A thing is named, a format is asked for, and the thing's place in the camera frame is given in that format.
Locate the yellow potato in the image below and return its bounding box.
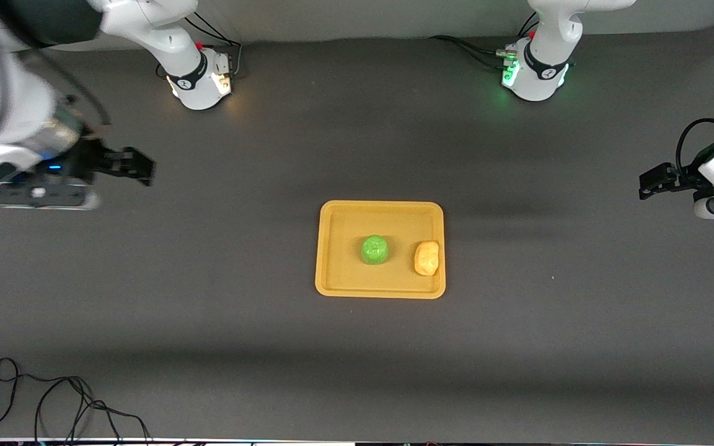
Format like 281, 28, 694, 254
414, 240, 440, 276

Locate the green apple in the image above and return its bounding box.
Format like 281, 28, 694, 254
360, 234, 392, 266

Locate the yellow plastic tray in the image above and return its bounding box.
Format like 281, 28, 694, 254
315, 200, 446, 300

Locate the dark grey table mat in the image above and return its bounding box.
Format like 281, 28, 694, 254
0, 28, 714, 442

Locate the black right arm base cable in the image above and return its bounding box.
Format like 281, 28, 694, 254
156, 11, 244, 78

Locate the black arm base cable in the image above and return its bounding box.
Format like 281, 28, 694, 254
156, 11, 244, 78
430, 35, 516, 69

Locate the loose thin black cable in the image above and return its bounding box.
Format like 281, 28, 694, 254
0, 357, 153, 444

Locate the short black base cable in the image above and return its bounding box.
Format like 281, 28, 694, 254
517, 11, 540, 39

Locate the black left arm base cable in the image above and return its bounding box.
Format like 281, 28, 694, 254
430, 35, 516, 69

